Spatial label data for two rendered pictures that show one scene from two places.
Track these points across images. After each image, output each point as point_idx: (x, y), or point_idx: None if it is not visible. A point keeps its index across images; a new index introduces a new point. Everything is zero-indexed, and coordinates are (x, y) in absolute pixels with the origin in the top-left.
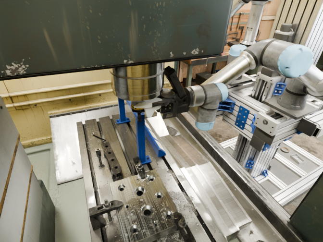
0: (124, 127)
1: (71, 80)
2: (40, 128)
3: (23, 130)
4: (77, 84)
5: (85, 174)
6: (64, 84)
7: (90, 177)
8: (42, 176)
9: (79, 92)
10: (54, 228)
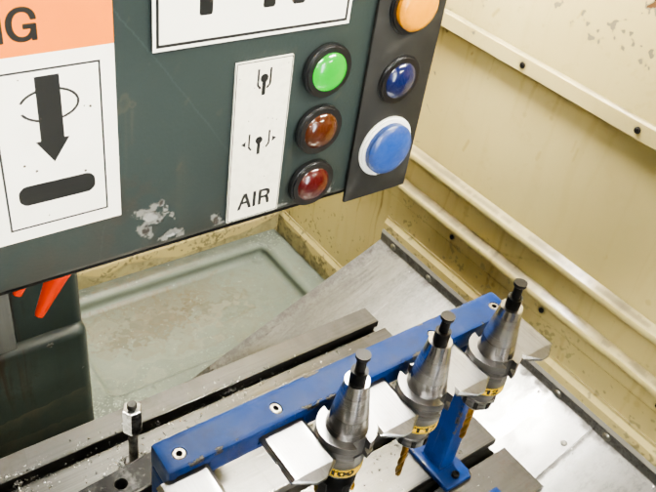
0: (395, 476)
1: (489, 181)
2: (351, 244)
3: (326, 214)
4: (496, 207)
5: (90, 428)
6: (466, 177)
7: (70, 449)
8: (212, 347)
9: (487, 238)
10: (12, 453)
